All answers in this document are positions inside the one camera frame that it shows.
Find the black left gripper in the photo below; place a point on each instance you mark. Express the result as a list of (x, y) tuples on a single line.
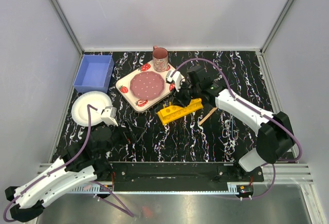
[(130, 133)]

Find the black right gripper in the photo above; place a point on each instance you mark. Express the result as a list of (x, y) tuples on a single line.
[(179, 97)]

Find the yellow plastic test tube rack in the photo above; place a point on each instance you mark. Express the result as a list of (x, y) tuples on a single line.
[(173, 112)]

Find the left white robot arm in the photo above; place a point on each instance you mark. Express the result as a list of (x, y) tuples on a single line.
[(81, 163)]

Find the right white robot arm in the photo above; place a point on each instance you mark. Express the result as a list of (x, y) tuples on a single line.
[(274, 132)]

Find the pink polka dot plate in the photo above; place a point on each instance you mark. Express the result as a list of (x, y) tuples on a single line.
[(147, 85)]

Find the white strawberry serving tray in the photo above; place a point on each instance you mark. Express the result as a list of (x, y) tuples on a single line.
[(139, 105)]

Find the pink patterned mug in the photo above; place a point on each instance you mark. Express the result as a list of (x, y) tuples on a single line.
[(160, 58)]

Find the white paper plate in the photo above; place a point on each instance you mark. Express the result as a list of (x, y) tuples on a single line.
[(95, 102)]

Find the blue plastic bin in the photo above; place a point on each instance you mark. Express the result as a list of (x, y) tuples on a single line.
[(94, 73)]

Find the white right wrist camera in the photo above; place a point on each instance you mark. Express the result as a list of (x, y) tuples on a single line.
[(174, 77)]

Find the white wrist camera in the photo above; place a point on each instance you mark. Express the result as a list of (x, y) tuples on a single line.
[(174, 77), (108, 116)]

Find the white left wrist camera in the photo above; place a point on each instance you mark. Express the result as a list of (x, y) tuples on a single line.
[(108, 116)]

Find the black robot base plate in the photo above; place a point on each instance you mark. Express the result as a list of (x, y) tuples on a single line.
[(180, 173)]

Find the white slotted cable duct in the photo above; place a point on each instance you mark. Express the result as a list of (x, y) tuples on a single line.
[(218, 189)]

